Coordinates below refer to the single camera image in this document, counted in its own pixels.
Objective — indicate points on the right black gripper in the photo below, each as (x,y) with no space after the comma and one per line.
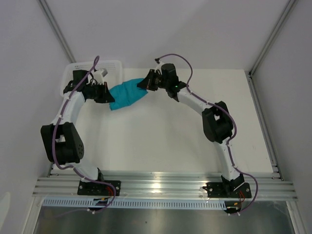
(146,83)

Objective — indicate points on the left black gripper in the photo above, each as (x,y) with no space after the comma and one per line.
(106,97)

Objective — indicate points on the teal t shirt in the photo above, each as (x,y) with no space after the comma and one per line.
(126,94)

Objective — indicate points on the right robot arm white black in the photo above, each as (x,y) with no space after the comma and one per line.
(217,124)

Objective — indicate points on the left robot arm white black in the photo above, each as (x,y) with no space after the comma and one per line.
(64,147)

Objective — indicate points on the white perforated plastic basket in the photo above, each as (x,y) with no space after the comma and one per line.
(113,67)

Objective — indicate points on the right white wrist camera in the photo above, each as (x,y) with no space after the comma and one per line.
(159,64)

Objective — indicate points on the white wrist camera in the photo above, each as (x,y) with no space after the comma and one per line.
(100,74)
(159,64)

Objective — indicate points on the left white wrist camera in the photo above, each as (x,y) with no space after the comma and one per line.
(100,74)

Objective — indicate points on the left aluminium frame post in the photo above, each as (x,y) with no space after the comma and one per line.
(52,21)

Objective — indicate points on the aluminium frame post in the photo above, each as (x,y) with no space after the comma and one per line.
(277,28)
(52,21)

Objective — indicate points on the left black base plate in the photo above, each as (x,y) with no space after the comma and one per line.
(96,189)

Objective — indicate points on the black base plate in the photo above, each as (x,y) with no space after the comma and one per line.
(96,189)
(218,190)

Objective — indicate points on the left aluminium side rail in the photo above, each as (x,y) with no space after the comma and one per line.
(50,169)

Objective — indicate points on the aluminium side rail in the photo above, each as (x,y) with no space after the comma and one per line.
(50,169)
(264,128)

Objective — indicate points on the aluminium mounting rail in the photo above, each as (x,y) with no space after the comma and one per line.
(162,185)

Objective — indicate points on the white slotted cable duct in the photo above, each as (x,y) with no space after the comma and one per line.
(135,203)

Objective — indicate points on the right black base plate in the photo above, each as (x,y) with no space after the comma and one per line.
(218,190)

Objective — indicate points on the right aluminium side rail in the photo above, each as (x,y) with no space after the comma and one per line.
(264,128)

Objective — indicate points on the right aluminium frame post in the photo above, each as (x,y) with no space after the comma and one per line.
(277,28)

